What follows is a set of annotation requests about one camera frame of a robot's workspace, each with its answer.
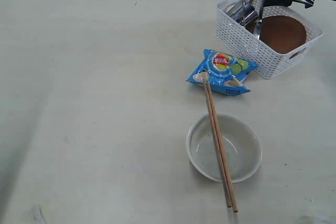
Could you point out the silver metal knife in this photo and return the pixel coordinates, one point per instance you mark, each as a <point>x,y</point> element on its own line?
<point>257,29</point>

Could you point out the wooden chopstick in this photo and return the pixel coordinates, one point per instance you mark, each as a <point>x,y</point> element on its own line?
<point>228,177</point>
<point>215,132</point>

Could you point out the blue chips snack bag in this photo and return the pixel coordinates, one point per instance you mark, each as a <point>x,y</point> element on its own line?
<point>225,73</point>

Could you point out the white perforated plastic basket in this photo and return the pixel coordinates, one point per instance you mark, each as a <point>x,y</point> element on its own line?
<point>240,41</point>

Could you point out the stainless steel cup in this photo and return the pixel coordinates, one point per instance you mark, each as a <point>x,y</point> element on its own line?
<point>235,13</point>

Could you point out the silver metal fork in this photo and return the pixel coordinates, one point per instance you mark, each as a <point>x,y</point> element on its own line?
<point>244,3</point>

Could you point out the brown round plate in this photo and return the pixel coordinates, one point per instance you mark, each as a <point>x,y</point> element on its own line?
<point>283,34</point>

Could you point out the white ceramic bowl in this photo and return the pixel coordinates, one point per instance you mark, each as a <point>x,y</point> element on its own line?
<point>243,148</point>

